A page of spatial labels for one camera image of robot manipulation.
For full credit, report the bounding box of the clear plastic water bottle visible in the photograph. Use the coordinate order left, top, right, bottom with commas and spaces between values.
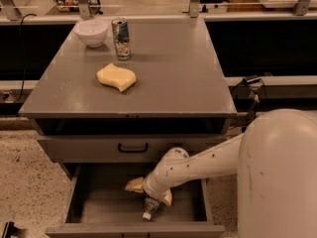
143, 197, 160, 221

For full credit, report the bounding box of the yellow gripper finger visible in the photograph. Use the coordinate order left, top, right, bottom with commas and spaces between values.
125, 177, 144, 193
161, 189, 172, 207

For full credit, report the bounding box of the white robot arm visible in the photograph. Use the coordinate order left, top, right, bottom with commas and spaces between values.
126, 109, 317, 238

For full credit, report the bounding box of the grey cabinet with counter top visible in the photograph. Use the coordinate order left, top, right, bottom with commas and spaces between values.
18, 16, 238, 180

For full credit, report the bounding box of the metal railing post right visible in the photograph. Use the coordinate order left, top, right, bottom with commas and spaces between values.
293, 0, 311, 16

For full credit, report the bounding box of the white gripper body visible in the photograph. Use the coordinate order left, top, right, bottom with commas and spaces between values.
143, 173, 169, 201

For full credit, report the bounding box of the black power adapter with cables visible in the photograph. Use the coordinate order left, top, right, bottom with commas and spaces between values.
230, 74, 267, 124

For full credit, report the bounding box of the metal railing post far left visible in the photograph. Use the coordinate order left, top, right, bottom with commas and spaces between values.
0, 0, 22, 21

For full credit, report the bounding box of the white bowl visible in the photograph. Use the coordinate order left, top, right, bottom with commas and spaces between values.
73, 19, 108, 48

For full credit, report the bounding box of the tall metal drink can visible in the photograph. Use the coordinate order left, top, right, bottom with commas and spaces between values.
111, 18, 131, 60

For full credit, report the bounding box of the black cable on left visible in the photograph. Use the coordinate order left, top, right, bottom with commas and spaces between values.
2, 13, 38, 103

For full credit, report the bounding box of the black drawer handle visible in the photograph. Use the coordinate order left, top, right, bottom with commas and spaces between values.
117, 143, 149, 154

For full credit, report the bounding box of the closed grey top drawer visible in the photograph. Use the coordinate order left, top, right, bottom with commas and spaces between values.
38, 135, 227, 163

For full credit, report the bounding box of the yellow sponge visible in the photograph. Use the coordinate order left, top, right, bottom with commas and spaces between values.
96, 63, 137, 92

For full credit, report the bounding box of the black object bottom left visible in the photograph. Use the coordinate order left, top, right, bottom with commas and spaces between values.
1, 221, 25, 238

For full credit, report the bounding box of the open grey middle drawer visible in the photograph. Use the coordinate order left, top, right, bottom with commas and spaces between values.
46, 163, 225, 238

